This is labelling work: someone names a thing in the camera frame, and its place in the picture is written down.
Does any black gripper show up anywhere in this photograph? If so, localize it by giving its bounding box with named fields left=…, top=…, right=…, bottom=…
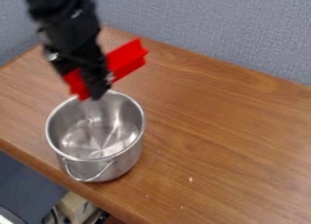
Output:
left=41, top=19, right=111, bottom=100

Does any red plastic block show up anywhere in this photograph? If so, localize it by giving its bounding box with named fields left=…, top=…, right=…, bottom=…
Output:
left=63, top=38, right=149, bottom=101

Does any metal pot with handle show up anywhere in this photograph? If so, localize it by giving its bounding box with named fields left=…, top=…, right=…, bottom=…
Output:
left=46, top=90, right=146, bottom=182

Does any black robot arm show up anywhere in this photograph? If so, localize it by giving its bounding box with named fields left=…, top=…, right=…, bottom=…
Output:
left=26, top=0, right=111, bottom=100

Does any beige box under table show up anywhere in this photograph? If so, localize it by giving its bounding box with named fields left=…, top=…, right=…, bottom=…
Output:
left=42, top=190, right=110, bottom=224

